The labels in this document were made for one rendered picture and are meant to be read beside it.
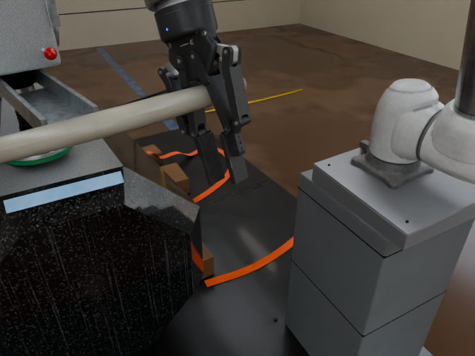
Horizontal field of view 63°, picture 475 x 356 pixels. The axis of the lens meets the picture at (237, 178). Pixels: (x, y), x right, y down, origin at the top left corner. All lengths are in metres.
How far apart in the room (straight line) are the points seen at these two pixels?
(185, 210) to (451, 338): 1.29
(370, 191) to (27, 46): 1.02
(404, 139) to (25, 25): 1.04
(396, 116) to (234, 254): 1.29
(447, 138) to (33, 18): 1.09
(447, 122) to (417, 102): 0.12
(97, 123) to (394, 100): 0.86
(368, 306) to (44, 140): 1.06
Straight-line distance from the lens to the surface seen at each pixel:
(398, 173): 1.24
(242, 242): 2.22
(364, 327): 1.37
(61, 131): 0.47
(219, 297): 1.95
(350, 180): 1.21
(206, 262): 1.97
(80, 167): 1.32
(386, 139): 1.18
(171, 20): 0.51
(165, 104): 0.48
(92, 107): 0.93
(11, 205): 1.26
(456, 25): 5.88
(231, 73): 0.49
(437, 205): 1.19
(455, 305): 2.19
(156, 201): 1.34
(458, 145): 1.06
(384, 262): 1.17
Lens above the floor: 1.49
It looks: 32 degrees down
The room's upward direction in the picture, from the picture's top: straight up
